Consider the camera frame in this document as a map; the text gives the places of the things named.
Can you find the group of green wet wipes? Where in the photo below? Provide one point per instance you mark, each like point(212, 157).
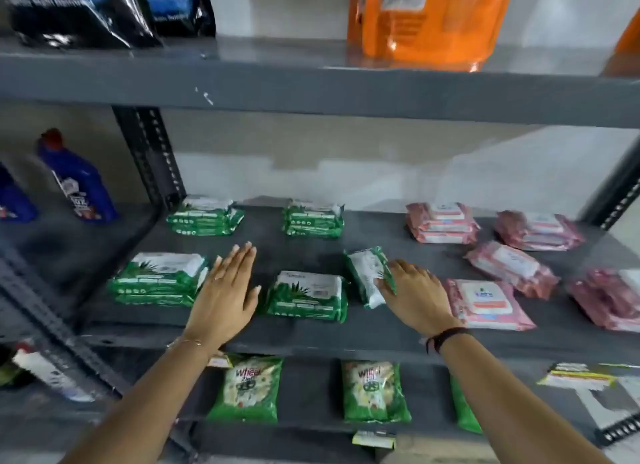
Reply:
point(155, 278)

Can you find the orange refill pouch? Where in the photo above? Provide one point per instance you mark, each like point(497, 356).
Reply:
point(627, 53)
point(430, 23)

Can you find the grey metal shelf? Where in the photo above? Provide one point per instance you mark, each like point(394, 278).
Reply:
point(310, 88)

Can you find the black and blue bag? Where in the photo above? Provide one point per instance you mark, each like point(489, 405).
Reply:
point(75, 8)
point(175, 3)

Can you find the white bottle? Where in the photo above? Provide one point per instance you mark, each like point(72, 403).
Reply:
point(50, 373)

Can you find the white and yellow box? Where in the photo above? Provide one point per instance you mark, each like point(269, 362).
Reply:
point(575, 377)

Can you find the small price label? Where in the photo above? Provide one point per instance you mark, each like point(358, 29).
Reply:
point(220, 361)

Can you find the person's left hand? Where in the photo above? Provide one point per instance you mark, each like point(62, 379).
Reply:
point(222, 298)

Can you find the green detergent packet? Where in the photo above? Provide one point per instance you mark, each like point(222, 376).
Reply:
point(245, 388)
point(372, 391)
point(465, 413)

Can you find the pink wipes pack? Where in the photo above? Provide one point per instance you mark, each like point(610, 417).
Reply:
point(510, 266)

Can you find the person's left forearm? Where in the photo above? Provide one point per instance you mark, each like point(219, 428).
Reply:
point(150, 408)

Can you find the person's right hand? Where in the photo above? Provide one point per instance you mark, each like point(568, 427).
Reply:
point(420, 298)

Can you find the blue bottle with red cap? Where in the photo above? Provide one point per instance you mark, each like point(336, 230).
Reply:
point(80, 183)

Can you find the green wipes pack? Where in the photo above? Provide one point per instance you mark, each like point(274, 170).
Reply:
point(365, 271)

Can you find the group of pink wet wipes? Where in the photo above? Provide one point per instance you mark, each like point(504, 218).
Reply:
point(487, 306)

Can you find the yellow price label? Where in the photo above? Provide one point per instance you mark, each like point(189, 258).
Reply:
point(372, 439)

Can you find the black wristband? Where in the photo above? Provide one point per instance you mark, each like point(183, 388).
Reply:
point(450, 334)

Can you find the person's right forearm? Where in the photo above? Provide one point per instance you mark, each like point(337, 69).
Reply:
point(510, 408)

